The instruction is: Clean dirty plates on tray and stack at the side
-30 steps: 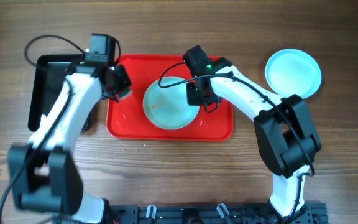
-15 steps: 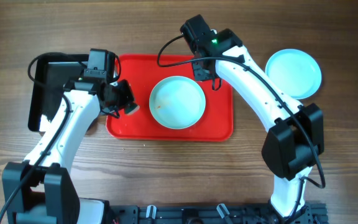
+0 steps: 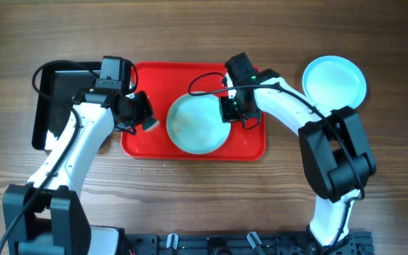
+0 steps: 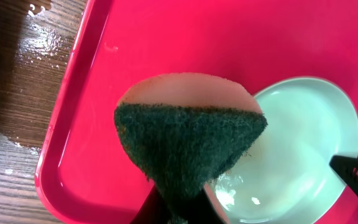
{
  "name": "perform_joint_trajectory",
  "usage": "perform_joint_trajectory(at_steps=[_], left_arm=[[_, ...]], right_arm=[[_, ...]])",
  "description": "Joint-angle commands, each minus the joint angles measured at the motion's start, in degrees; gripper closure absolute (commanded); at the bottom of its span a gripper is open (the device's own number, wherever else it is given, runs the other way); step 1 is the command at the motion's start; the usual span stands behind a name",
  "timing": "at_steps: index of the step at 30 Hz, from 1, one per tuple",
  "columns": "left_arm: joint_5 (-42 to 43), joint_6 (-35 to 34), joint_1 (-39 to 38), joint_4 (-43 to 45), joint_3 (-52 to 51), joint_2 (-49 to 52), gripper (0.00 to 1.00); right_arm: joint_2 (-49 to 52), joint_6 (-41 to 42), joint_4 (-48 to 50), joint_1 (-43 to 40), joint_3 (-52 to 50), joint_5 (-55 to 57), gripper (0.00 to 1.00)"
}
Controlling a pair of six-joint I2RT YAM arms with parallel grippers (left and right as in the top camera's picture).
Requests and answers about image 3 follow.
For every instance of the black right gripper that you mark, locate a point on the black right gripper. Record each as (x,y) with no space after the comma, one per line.
(227,110)

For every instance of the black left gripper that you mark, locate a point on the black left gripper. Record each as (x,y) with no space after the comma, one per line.
(142,111)

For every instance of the green white sponge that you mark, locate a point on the green white sponge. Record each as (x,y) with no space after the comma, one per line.
(149,124)

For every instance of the light blue plate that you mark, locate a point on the light blue plate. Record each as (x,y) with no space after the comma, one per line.
(334,81)
(194,124)

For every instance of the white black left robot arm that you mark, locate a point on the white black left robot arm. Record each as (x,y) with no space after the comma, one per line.
(45,215)

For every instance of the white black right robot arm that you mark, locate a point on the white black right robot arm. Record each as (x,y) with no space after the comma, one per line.
(336,156)

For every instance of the red plastic tray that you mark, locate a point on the red plastic tray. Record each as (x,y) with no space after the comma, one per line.
(164,82)

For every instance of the black water tray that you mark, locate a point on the black water tray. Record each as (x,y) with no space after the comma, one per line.
(61,80)

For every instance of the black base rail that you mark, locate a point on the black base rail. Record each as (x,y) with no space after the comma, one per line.
(252,243)

